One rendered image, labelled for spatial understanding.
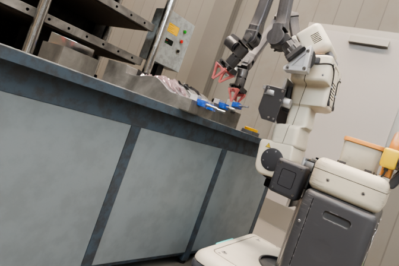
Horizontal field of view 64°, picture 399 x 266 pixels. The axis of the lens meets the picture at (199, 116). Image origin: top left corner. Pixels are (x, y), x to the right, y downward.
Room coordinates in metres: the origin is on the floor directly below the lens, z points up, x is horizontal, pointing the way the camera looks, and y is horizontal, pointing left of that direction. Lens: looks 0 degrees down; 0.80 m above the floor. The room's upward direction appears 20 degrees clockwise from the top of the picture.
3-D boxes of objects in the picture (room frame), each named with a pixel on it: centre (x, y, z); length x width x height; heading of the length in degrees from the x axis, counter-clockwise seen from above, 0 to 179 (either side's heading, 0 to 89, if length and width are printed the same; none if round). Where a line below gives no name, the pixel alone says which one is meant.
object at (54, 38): (2.02, 1.01, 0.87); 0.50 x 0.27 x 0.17; 49
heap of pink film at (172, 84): (1.58, 0.22, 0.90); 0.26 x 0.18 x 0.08; 66
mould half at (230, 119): (1.90, 0.05, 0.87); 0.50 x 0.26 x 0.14; 49
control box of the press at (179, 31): (2.52, 0.44, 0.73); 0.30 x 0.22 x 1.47; 139
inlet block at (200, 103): (1.42, 0.00, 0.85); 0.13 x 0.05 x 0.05; 66
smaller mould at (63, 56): (1.28, 0.57, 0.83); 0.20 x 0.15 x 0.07; 49
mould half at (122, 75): (1.57, 0.23, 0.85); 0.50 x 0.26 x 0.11; 66
